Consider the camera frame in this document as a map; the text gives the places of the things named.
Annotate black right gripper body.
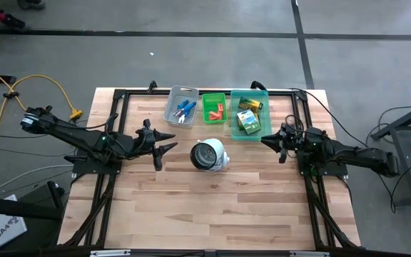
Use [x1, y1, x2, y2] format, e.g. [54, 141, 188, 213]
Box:
[278, 122, 310, 165]

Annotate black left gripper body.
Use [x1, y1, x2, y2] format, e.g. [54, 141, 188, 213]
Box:
[135, 119, 164, 173]

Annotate small blue-handled pliers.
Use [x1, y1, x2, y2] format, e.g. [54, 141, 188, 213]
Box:
[173, 99, 190, 118]

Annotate large blue-handled pliers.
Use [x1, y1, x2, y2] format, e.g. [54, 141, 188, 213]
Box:
[178, 101, 198, 124]

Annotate green and yellow crayon box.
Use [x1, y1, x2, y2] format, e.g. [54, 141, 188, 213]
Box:
[238, 96, 264, 113]

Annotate teal translucent tray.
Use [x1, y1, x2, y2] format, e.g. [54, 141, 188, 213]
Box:
[230, 89, 273, 142]

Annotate grey plastic bin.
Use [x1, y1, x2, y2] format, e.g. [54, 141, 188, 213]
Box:
[163, 85, 200, 130]

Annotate green plastic basket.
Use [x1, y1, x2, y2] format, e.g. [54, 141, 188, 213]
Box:
[201, 93, 228, 125]

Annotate black stand beam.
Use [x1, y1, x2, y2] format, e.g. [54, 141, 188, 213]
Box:
[0, 180, 66, 222]

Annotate person's foot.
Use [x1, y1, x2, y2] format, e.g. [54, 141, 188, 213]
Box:
[16, 0, 46, 11]

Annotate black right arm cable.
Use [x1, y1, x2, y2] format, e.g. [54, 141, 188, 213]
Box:
[284, 114, 305, 134]

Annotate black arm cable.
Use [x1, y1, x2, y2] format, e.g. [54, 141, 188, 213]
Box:
[103, 112, 149, 160]
[284, 114, 305, 134]

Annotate black cable from frame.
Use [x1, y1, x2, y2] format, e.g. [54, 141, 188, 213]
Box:
[289, 87, 367, 147]

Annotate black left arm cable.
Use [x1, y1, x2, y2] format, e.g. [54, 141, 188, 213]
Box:
[103, 112, 149, 160]

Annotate black aluminium table frame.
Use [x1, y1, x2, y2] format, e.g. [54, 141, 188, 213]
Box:
[61, 81, 360, 257]

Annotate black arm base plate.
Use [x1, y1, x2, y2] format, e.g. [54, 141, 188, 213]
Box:
[295, 148, 349, 178]
[72, 146, 124, 176]

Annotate white security camera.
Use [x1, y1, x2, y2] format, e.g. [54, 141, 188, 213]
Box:
[190, 138, 230, 173]

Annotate black desk frame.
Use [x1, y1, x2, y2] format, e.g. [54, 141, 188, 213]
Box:
[370, 98, 411, 208]

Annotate silver flat bracket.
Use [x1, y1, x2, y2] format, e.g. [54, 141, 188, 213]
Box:
[90, 249, 131, 257]
[290, 251, 330, 257]

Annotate black looped floor cable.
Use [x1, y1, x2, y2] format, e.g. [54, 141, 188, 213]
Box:
[365, 105, 411, 214]

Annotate white floor cable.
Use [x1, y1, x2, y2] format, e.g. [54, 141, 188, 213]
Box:
[0, 163, 75, 197]

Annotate yellow extension cable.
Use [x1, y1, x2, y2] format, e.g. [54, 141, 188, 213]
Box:
[0, 60, 84, 158]

